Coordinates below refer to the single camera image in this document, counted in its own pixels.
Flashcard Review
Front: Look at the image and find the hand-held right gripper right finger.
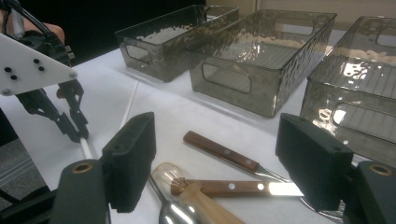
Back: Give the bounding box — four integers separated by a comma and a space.
275, 112, 355, 213

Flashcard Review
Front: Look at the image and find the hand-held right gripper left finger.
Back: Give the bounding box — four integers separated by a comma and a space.
101, 111, 157, 215

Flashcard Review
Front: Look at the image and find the metal spoon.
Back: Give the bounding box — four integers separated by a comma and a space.
148, 175, 202, 224

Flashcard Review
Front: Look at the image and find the translucent beige plastic spoon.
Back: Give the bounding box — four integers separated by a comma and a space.
151, 161, 247, 224

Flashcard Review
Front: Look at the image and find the wooden-handled fork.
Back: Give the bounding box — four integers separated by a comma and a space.
182, 130, 345, 223

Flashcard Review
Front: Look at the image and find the smoky clear plastic bin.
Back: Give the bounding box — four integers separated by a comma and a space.
186, 8, 338, 119
299, 15, 396, 169
114, 4, 240, 83

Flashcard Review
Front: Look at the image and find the wooden-handled knife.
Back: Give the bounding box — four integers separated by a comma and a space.
170, 177, 305, 199

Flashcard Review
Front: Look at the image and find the white table cover sheet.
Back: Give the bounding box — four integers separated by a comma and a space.
0, 46, 359, 224

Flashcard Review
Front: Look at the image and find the black curtain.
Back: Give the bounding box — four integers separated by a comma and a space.
18, 0, 206, 66

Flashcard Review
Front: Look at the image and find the left hand-held gripper cable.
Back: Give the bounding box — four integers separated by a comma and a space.
0, 0, 54, 36

